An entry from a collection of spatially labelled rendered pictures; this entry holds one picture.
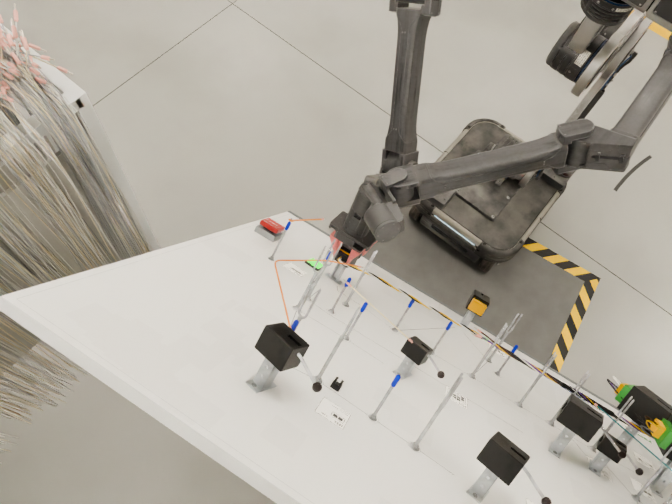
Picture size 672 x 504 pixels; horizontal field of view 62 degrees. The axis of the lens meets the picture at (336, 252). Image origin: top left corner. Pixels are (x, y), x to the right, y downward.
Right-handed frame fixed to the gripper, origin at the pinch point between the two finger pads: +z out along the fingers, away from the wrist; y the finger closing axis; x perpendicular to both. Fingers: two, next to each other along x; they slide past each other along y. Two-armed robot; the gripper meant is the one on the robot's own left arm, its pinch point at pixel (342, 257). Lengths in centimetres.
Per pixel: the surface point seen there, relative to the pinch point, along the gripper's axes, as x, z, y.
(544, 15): 279, -8, -12
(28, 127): -35, -15, -56
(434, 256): 120, 72, 13
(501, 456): -40, -19, 42
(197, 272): -33.2, -6.5, -16.1
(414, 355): -21.3, -7.7, 24.9
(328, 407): -45.1, -12.3, 17.7
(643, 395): 11, -4, 71
